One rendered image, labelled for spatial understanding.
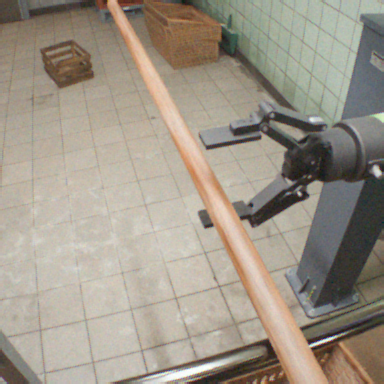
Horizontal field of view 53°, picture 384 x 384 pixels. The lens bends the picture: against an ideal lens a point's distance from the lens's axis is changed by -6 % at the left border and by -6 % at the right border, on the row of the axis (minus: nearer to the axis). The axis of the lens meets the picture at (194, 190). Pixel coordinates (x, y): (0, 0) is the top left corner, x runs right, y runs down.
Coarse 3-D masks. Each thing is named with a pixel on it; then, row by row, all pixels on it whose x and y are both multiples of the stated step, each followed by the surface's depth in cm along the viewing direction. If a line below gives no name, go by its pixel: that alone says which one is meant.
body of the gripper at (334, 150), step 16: (336, 128) 55; (304, 144) 53; (320, 144) 53; (336, 144) 53; (352, 144) 53; (288, 160) 54; (320, 160) 55; (336, 160) 53; (352, 160) 53; (288, 176) 55; (320, 176) 57; (336, 176) 54
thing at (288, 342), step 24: (120, 24) 92; (144, 72) 73; (168, 96) 66; (168, 120) 61; (192, 144) 56; (192, 168) 53; (216, 192) 49; (216, 216) 47; (240, 240) 43; (240, 264) 42; (264, 264) 42; (264, 288) 39; (264, 312) 37; (288, 312) 37; (288, 336) 35; (288, 360) 34; (312, 360) 33
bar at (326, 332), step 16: (368, 304) 41; (320, 320) 40; (336, 320) 39; (352, 320) 39; (368, 320) 39; (0, 336) 61; (304, 336) 38; (320, 336) 38; (336, 336) 39; (352, 336) 39; (0, 352) 60; (16, 352) 67; (224, 352) 38; (240, 352) 37; (256, 352) 37; (272, 352) 37; (0, 368) 64; (16, 368) 65; (176, 368) 36; (192, 368) 36; (208, 368) 36; (224, 368) 36; (240, 368) 36; (256, 368) 37
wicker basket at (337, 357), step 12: (324, 348) 83; (336, 348) 85; (348, 348) 81; (324, 360) 90; (336, 360) 85; (348, 360) 80; (264, 372) 81; (276, 372) 84; (324, 372) 92; (336, 372) 86; (348, 372) 80; (360, 372) 75
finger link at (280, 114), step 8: (272, 104) 48; (272, 112) 46; (280, 112) 47; (288, 112) 48; (296, 112) 50; (280, 120) 47; (288, 120) 48; (296, 120) 48; (304, 120) 49; (304, 128) 50; (312, 128) 50; (320, 128) 50
